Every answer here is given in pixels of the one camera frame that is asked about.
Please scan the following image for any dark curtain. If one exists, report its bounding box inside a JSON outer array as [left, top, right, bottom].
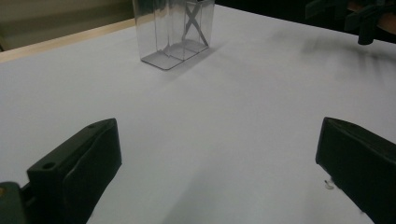
[[214, 0, 396, 45]]

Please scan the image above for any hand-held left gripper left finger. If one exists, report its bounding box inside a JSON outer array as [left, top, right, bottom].
[[26, 118, 123, 224]]

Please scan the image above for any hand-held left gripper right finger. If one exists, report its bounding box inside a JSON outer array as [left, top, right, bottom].
[[315, 117, 396, 224]]

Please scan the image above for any orange-tipped pen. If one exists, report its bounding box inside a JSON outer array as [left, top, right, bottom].
[[185, 3, 209, 48]]

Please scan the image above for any white table cover sheet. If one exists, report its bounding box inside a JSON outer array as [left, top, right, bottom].
[[0, 4, 396, 224]]

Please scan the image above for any clear plastic organizer box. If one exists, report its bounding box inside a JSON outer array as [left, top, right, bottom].
[[132, 0, 217, 71]]

